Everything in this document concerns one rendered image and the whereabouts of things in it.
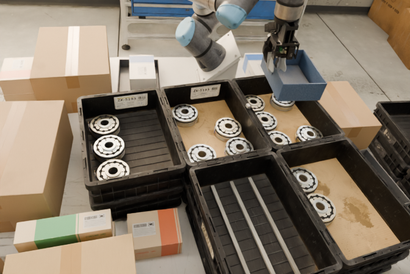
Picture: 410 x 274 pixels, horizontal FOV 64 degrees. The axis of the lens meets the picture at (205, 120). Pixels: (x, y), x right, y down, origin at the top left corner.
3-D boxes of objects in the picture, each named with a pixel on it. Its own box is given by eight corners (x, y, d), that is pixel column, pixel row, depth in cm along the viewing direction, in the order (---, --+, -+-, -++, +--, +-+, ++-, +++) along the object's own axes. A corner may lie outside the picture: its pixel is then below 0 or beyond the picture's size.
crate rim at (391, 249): (272, 154, 111) (274, 150, 109) (345, 140, 120) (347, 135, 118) (342, 271, 84) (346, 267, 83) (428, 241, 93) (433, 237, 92)
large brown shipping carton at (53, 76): (49, 62, 168) (39, 27, 154) (109, 60, 175) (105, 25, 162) (41, 116, 141) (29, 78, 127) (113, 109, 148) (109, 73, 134)
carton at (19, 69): (10, 72, 148) (4, 58, 142) (38, 71, 151) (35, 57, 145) (3, 94, 137) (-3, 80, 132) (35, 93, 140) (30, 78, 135)
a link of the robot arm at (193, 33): (187, 54, 157) (167, 35, 149) (203, 32, 158) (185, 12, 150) (199, 58, 148) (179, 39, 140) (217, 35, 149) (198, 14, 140)
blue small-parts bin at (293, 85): (260, 65, 119) (264, 49, 115) (298, 65, 122) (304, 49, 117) (277, 101, 105) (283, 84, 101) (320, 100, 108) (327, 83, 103)
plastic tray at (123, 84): (119, 66, 172) (119, 58, 168) (158, 67, 175) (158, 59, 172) (117, 100, 153) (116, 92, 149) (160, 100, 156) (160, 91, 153)
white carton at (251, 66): (241, 66, 184) (244, 53, 178) (262, 66, 186) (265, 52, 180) (251, 89, 170) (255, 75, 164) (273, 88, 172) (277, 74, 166)
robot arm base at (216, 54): (198, 60, 167) (186, 48, 161) (221, 41, 162) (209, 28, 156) (204, 77, 156) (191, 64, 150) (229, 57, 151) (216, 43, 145)
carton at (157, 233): (129, 261, 101) (128, 250, 96) (128, 225, 109) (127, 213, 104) (181, 253, 104) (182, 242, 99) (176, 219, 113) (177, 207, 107)
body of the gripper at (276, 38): (271, 62, 98) (279, 25, 89) (263, 47, 104) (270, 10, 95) (296, 61, 99) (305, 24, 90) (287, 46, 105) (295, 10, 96)
